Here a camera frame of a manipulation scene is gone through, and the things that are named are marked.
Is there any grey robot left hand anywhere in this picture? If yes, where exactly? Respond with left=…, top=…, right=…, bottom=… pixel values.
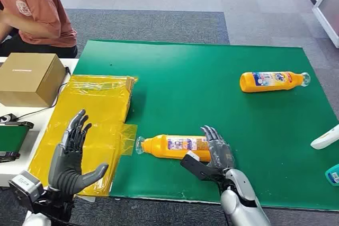
left=48, top=109, right=109, bottom=197

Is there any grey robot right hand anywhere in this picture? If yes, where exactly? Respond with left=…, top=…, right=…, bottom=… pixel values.
left=200, top=125, right=236, bottom=182

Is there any orange detergent bottle clear cap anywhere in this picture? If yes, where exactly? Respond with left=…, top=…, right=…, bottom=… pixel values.
left=239, top=71, right=311, bottom=94
left=135, top=134, right=212, bottom=162

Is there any white plastic bottle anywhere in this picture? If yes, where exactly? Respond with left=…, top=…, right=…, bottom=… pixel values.
left=310, top=123, right=339, bottom=150

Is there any white side table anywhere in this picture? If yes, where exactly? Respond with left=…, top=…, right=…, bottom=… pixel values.
left=0, top=57, right=79, bottom=187

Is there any yellow plastic film bag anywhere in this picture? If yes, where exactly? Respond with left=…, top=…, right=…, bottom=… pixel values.
left=28, top=74, right=138, bottom=197

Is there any green table mat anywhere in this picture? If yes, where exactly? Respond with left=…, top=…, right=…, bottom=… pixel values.
left=72, top=39, right=339, bottom=212

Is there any brown cardboard box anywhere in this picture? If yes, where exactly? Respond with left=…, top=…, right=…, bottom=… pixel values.
left=0, top=53, right=66, bottom=108

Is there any teal plastic container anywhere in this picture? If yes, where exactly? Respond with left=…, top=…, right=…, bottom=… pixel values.
left=325, top=164, right=339, bottom=186

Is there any person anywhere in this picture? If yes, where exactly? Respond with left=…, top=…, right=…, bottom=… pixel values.
left=0, top=0, right=78, bottom=59

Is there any white framed sign board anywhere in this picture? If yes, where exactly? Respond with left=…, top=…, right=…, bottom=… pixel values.
left=313, top=0, right=339, bottom=49

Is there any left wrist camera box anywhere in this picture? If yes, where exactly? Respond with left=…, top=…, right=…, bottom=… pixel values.
left=8, top=170, right=45, bottom=206

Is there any black cable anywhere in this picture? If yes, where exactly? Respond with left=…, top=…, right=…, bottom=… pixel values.
left=16, top=66, right=72, bottom=122

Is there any green belt black frame device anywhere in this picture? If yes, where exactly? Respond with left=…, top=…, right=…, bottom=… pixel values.
left=0, top=114, right=35, bottom=162

